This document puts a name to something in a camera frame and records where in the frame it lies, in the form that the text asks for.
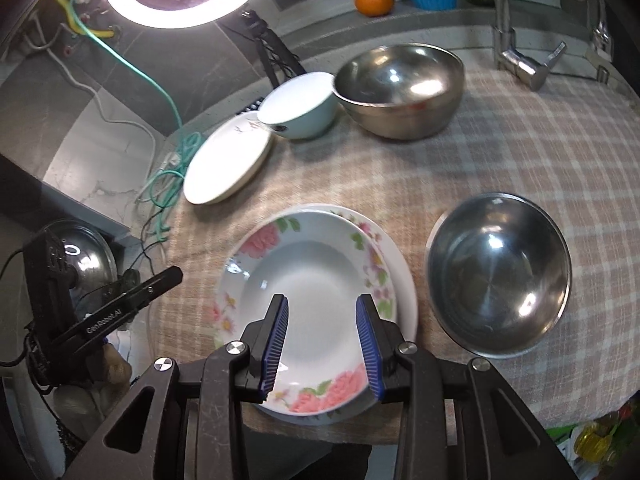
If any steel pot lid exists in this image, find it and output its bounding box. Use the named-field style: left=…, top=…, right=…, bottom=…
left=48, top=220, right=117, bottom=320

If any left gloved hand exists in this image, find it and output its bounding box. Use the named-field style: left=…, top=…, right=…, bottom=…
left=53, top=342, right=132, bottom=441

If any dark green dish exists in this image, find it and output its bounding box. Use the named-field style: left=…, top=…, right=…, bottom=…
left=122, top=269, right=141, bottom=292

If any ring light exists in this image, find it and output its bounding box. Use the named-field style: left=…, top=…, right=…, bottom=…
left=107, top=0, right=248, bottom=29

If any white leaf pattern plate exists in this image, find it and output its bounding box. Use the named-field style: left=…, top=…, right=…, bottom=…
left=183, top=112, right=273, bottom=205

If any large stainless steel bowl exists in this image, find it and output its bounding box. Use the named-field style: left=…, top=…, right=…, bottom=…
left=333, top=44, right=465, bottom=141

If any light blue ceramic bowl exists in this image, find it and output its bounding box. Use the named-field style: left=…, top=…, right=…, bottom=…
left=257, top=72, right=338, bottom=141

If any plaid table cloth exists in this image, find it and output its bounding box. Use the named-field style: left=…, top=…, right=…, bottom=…
left=150, top=65, right=639, bottom=427

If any small pink flower plate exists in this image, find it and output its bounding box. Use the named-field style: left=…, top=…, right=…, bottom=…
left=252, top=202, right=420, bottom=427

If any red steel bowl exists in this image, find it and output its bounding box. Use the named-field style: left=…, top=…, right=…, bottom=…
left=424, top=192, right=572, bottom=359

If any large pink rose plate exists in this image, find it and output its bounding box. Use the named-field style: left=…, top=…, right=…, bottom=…
left=214, top=210, right=399, bottom=416

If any inline light remote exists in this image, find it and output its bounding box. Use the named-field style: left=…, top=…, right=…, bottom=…
left=240, top=98, right=264, bottom=114

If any chrome faucet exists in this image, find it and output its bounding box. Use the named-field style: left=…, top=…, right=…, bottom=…
left=489, top=0, right=614, bottom=92

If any teal power cable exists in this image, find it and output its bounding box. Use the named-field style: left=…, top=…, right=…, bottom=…
left=69, top=0, right=204, bottom=241

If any black light cable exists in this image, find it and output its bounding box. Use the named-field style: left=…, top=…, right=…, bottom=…
left=127, top=179, right=177, bottom=276

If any yellow gas hose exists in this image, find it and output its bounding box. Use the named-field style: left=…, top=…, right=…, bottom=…
left=49, top=0, right=116, bottom=40

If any orange fruit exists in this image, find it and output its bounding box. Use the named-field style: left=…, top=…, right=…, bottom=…
left=354, top=0, right=395, bottom=18

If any black tripod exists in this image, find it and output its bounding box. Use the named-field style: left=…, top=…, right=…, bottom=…
left=218, top=6, right=307, bottom=89

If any white power cable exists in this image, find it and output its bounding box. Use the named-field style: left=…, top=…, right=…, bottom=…
left=24, top=8, right=172, bottom=201

